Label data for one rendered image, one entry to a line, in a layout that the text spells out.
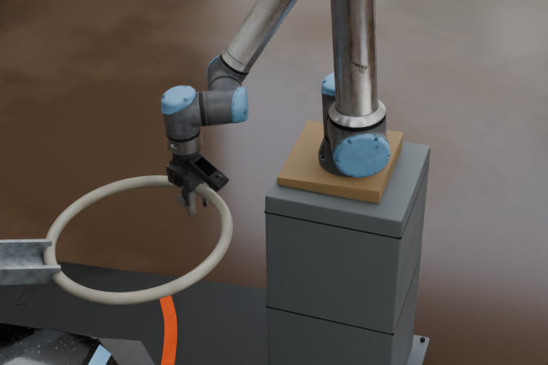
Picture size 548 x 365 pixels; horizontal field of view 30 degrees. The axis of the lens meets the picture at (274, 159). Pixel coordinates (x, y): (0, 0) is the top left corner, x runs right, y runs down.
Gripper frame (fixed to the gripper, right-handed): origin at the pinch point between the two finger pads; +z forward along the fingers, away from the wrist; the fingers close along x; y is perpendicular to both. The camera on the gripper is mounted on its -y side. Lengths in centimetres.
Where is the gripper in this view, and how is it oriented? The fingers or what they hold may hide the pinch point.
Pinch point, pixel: (200, 208)
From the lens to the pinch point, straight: 282.1
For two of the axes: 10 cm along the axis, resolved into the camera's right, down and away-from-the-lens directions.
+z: 0.8, 8.1, 5.9
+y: -7.8, -3.2, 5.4
